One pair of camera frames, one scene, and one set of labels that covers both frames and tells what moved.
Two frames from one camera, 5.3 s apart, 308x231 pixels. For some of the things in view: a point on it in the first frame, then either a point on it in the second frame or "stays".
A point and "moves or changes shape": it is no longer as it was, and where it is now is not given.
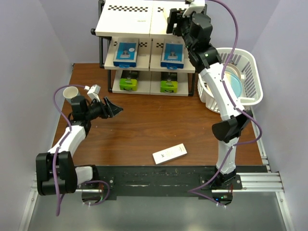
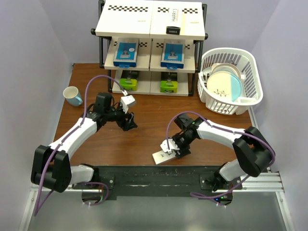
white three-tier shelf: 141,57 stays
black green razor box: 129,80 stays
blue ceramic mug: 70,92 stays
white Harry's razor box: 166,13 moves or changes shape
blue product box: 126,53 stays
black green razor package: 169,82 stays
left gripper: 109,109 -> 127,124
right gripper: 176,16 -> 181,151
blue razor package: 172,56 stays
